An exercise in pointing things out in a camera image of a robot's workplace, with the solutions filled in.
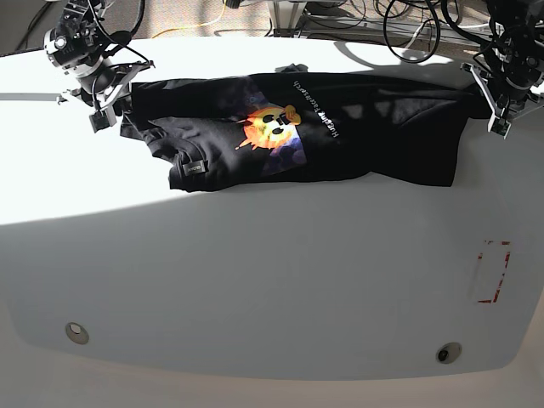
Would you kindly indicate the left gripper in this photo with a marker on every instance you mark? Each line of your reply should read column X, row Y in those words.
column 509, row 93

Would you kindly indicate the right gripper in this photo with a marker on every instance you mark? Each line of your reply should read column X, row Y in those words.
column 101, row 82

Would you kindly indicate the black printed t-shirt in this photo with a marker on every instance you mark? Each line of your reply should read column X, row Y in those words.
column 298, row 126

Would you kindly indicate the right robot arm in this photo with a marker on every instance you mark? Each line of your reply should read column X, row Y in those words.
column 80, row 35

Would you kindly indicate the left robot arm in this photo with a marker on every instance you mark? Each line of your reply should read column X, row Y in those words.
column 516, row 36

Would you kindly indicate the red tape rectangle marking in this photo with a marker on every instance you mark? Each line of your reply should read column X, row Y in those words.
column 490, row 271

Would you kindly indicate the left table grommet hole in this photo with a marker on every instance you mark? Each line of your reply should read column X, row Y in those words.
column 76, row 333

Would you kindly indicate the table grommet hole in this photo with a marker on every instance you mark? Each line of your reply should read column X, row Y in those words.
column 448, row 353
column 76, row 333

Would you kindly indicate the right table grommet hole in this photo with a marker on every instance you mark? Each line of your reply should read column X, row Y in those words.
column 448, row 353

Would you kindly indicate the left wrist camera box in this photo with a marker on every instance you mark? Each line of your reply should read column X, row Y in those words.
column 501, row 126

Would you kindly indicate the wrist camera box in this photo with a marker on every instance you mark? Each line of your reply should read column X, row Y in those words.
column 102, row 119
column 501, row 126

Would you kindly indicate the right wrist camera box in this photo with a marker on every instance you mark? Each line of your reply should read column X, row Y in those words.
column 102, row 119

